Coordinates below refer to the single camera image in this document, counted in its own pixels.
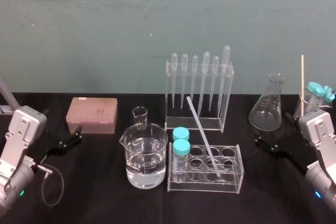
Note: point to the large glass beaker with water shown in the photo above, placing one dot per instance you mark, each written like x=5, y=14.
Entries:
x=144, y=166

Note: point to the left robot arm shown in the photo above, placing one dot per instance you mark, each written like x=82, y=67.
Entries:
x=18, y=134

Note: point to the clear acrylic pipette rack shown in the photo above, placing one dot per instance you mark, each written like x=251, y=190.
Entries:
x=194, y=124

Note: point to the thin wooden stick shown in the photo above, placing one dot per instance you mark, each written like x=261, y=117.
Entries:
x=302, y=82

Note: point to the small glass beaker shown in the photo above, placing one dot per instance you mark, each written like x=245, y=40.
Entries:
x=139, y=119

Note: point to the glass beaker holding tubes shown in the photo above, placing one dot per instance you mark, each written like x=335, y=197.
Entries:
x=299, y=108

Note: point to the glass stirring rod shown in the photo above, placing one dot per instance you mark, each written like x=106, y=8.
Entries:
x=202, y=132

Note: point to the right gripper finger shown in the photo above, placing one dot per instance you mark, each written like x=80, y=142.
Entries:
x=291, y=119
x=270, y=147

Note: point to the black table cloth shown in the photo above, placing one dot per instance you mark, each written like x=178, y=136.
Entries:
x=105, y=203

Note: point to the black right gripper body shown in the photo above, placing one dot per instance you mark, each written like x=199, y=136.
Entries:
x=298, y=153

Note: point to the clear acrylic tube rack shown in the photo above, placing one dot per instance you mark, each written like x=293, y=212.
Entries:
x=210, y=182

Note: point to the glass conical flask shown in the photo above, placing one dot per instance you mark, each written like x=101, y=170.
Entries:
x=266, y=113

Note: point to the teal capped sample tube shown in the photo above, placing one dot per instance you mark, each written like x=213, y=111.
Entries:
x=181, y=147
x=315, y=89
x=329, y=93
x=181, y=132

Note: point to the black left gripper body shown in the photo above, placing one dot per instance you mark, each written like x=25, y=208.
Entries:
x=44, y=148

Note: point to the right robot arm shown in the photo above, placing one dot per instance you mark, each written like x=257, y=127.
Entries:
x=319, y=134

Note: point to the pink pipette tip box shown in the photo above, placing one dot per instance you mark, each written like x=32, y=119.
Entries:
x=92, y=113

